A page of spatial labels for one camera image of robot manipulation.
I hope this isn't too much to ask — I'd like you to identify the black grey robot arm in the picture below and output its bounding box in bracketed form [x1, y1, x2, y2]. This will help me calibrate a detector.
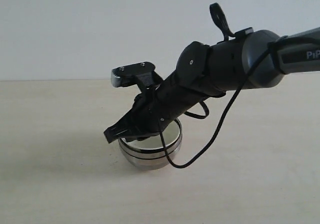
[104, 28, 320, 143]

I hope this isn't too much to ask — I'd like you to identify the ribbed small steel bowl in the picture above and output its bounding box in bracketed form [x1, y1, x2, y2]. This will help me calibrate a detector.
[118, 119, 183, 159]

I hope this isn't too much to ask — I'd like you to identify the thin black cable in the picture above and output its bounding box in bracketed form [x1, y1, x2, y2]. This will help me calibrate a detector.
[149, 35, 288, 170]

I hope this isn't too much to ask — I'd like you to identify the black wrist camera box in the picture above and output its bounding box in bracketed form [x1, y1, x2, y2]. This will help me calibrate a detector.
[111, 61, 155, 88]

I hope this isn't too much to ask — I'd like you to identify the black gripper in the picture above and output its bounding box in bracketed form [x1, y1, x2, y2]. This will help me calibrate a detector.
[103, 85, 175, 144]

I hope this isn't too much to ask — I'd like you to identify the large smooth steel bowl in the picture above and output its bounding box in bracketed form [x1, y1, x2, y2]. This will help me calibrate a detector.
[120, 148, 170, 171]

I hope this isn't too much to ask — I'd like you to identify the flat black ribbon cable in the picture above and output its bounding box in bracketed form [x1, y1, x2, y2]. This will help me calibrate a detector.
[209, 2, 236, 41]

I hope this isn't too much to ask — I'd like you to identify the white ceramic bowl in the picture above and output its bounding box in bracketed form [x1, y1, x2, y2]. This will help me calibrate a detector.
[122, 122, 181, 151]

